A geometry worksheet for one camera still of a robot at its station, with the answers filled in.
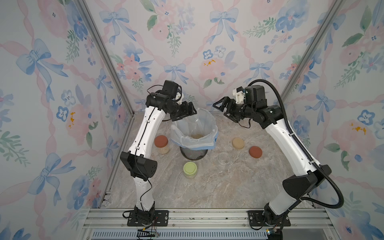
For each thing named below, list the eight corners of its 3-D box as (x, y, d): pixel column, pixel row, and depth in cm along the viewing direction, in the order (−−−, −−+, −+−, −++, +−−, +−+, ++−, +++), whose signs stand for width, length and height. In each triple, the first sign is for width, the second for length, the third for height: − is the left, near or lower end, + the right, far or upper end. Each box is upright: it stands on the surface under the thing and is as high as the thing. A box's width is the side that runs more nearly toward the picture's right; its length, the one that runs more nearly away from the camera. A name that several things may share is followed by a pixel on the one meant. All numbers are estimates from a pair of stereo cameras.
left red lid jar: (157, 154, 99) (153, 144, 90) (158, 145, 103) (155, 135, 94) (169, 154, 99) (166, 144, 90) (170, 145, 103) (168, 135, 94)
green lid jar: (183, 178, 89) (182, 174, 83) (184, 166, 94) (183, 161, 88) (197, 178, 89) (197, 174, 83) (196, 166, 94) (197, 161, 88)
